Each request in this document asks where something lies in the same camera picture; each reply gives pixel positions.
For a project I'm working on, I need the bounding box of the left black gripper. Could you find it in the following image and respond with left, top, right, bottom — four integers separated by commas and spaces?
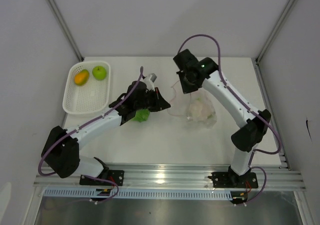
134, 87, 171, 113

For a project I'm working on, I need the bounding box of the green leafy lettuce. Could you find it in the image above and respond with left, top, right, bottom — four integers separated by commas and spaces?
131, 109, 150, 123

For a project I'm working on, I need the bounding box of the clear zip top bag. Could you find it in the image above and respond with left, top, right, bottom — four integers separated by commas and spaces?
167, 81, 217, 130

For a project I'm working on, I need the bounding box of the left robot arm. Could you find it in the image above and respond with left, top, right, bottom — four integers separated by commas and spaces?
38, 81, 171, 185

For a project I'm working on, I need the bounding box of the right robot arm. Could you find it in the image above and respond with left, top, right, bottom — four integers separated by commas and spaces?
173, 49, 271, 187

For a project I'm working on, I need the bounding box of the white plastic basket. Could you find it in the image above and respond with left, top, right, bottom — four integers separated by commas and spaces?
62, 60, 111, 116

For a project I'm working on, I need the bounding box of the green apple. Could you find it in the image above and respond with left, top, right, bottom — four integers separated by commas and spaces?
92, 65, 107, 81

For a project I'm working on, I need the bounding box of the orange fruit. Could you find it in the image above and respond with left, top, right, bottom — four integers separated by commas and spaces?
73, 69, 90, 86

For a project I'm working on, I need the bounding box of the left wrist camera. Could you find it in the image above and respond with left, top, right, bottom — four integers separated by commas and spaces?
143, 73, 157, 91

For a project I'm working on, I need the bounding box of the aluminium mounting rail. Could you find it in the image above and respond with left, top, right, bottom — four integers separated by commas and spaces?
33, 163, 307, 191

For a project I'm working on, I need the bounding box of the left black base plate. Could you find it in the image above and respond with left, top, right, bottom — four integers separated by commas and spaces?
79, 170, 125, 187

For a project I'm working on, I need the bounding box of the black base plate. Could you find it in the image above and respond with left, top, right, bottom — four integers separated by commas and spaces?
207, 172, 259, 189
79, 170, 125, 187

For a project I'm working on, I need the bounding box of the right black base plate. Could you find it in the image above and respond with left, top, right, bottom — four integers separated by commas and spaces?
207, 172, 259, 189

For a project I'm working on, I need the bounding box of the slotted cable duct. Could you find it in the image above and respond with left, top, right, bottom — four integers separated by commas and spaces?
43, 187, 236, 201

